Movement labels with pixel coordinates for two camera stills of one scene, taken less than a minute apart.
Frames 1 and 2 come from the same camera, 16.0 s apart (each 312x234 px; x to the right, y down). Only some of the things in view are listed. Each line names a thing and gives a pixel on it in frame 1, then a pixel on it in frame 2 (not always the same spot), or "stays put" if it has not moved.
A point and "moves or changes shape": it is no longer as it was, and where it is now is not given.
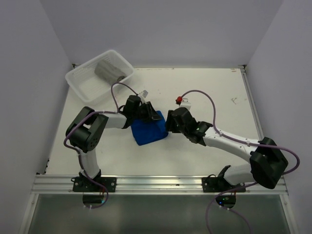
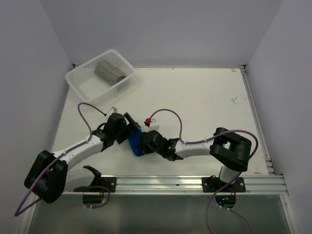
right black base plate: (213, 184) stays put
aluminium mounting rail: (145, 185) stays put
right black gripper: (169, 123) -> (146, 150)
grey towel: (107, 71) stays put
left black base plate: (83, 185) stays put
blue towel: (148, 130) moves or changes shape
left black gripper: (150, 113) -> (129, 128)
